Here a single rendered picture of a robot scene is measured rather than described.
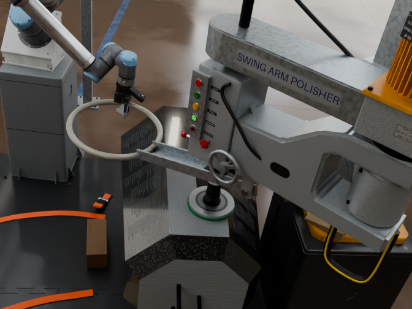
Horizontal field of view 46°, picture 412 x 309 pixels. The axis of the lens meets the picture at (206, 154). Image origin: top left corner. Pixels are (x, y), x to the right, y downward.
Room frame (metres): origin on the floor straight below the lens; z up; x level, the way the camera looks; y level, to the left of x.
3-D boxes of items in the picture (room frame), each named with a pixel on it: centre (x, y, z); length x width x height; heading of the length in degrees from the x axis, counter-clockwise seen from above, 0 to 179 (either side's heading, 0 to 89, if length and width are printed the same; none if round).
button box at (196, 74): (1.63, 0.06, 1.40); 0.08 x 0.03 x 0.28; 57
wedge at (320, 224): (1.75, -0.63, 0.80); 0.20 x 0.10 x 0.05; 55
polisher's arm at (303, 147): (1.46, -0.38, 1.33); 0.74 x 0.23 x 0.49; 57
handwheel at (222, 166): (1.52, -0.09, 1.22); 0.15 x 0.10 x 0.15; 57
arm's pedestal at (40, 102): (2.80, 1.18, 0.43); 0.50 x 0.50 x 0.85; 4
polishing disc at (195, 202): (1.68, -0.06, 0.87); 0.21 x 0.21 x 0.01
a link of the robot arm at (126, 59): (2.26, 0.48, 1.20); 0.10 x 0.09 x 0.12; 49
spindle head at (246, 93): (1.64, -0.13, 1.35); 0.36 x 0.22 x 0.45; 57
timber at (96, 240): (2.04, 0.58, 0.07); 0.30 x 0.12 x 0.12; 15
